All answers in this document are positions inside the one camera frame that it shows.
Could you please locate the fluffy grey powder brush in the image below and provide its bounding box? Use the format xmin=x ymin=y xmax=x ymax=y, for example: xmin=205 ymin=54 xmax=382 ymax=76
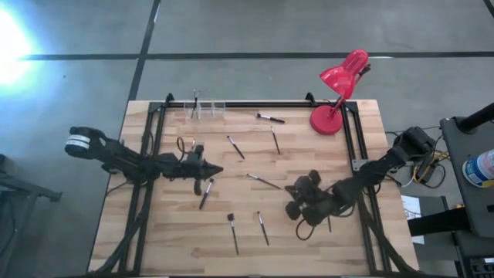
xmin=255 ymin=112 xmax=286 ymax=125

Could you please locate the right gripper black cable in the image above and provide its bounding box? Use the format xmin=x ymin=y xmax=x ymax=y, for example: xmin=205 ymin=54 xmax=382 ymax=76
xmin=295 ymin=215 xmax=316 ymax=242

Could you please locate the fan-head makeup brush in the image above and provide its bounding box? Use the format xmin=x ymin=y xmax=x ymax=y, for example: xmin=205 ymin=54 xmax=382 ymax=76
xmin=226 ymin=212 xmax=240 ymax=256

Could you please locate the white blue wipes canister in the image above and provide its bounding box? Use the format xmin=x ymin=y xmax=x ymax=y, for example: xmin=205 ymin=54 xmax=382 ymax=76
xmin=462 ymin=148 xmax=494 ymax=189

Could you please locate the long-ferrule thin makeup brush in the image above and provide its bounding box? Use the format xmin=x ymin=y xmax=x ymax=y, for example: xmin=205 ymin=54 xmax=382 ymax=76
xmin=246 ymin=172 xmax=283 ymax=191

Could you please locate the black floor stand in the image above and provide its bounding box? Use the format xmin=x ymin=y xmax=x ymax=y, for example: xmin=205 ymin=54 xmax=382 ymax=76
xmin=0 ymin=153 xmax=63 ymax=278

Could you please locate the thin black eyeliner brush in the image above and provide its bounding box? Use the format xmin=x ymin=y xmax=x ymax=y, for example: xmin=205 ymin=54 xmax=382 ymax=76
xmin=270 ymin=126 xmax=282 ymax=156

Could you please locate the black aluminium table frame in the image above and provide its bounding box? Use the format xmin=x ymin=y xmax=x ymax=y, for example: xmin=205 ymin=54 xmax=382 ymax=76
xmin=89 ymin=92 xmax=420 ymax=277

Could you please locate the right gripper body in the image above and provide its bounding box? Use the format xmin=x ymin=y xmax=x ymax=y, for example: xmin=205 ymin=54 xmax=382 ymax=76
xmin=285 ymin=169 xmax=337 ymax=227

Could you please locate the white paper sheet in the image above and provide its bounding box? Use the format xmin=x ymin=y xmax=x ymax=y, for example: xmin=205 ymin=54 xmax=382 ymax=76
xmin=400 ymin=194 xmax=425 ymax=246

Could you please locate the yellow cable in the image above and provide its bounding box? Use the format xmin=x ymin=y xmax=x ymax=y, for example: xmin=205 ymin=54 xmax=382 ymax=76
xmin=411 ymin=148 xmax=451 ymax=190

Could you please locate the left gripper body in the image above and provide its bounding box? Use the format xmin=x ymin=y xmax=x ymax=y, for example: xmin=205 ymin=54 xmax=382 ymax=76
xmin=157 ymin=144 xmax=205 ymax=196

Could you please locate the thick black flat-ferrule brush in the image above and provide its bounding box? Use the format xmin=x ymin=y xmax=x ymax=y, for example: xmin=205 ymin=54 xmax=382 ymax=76
xmin=256 ymin=210 xmax=270 ymax=247

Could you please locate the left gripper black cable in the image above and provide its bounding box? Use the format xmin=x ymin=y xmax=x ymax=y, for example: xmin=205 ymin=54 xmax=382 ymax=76
xmin=176 ymin=136 xmax=196 ymax=162

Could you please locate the thick-handled black makeup brush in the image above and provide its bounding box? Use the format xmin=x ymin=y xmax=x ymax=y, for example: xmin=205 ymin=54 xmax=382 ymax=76
xmin=198 ymin=177 xmax=215 ymax=211

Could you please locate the clear acrylic organizer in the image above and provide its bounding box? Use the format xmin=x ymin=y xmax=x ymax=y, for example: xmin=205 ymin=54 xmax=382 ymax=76
xmin=184 ymin=99 xmax=226 ymax=120

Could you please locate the dark grey cart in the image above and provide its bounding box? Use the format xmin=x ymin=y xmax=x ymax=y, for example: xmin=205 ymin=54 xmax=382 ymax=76
xmin=439 ymin=115 xmax=494 ymax=239

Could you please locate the black pole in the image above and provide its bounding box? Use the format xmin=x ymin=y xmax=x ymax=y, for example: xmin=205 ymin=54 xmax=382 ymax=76
xmin=458 ymin=102 xmax=494 ymax=133

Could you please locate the small black makeup brush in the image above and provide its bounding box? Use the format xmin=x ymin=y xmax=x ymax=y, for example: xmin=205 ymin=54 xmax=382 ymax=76
xmin=226 ymin=134 xmax=246 ymax=161

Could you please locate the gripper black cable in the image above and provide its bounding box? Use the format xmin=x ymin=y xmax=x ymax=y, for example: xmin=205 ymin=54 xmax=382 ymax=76
xmin=295 ymin=215 xmax=316 ymax=242
xmin=176 ymin=136 xmax=196 ymax=162

